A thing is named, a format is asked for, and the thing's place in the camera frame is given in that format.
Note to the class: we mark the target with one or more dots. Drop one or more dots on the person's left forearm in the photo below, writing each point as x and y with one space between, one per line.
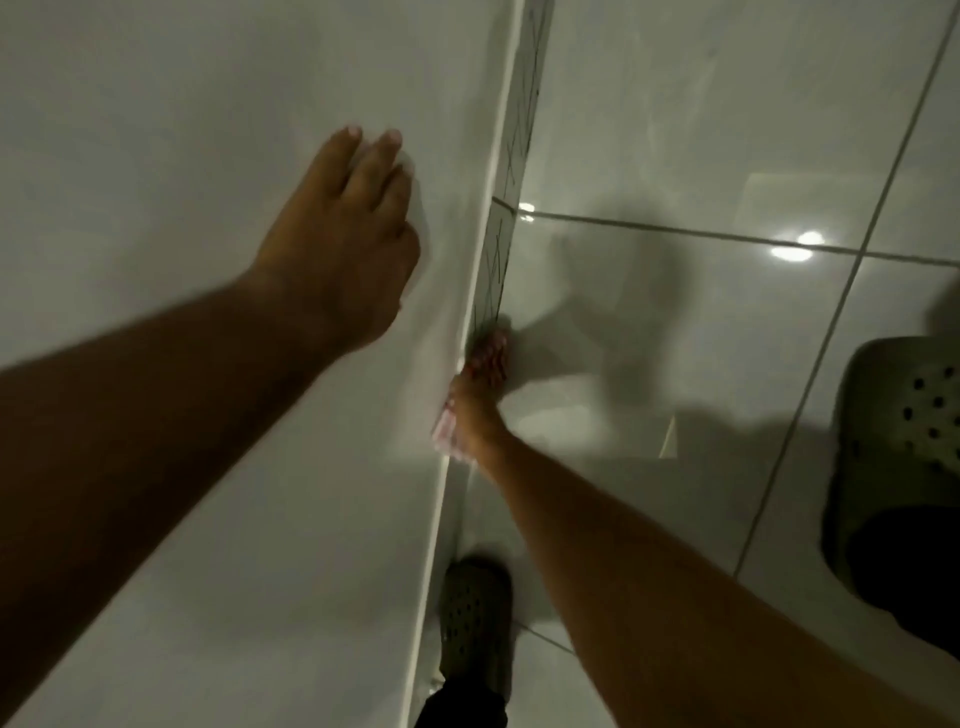
142 420

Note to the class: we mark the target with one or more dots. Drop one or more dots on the person's right fingers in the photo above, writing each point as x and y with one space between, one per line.
489 358

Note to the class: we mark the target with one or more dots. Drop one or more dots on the person's right hand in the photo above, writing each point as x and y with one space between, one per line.
474 401

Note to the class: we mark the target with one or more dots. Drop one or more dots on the green perforated clog shoe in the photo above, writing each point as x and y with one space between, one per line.
475 622
892 442

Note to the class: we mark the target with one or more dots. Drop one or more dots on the person's left hand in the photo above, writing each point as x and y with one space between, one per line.
341 255

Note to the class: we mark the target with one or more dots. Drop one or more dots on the person's left fingers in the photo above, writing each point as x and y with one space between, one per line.
367 169

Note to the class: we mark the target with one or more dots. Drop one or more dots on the grey patterned baseboard tile strip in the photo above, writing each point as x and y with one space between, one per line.
510 172

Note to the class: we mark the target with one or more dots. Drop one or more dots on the black trouser leg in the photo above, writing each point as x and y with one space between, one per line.
461 706
911 570

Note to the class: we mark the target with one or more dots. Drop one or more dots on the person's right forearm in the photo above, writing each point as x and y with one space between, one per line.
675 600

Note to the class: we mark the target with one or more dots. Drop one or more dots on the pink white cleaning cloth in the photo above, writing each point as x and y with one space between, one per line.
445 430

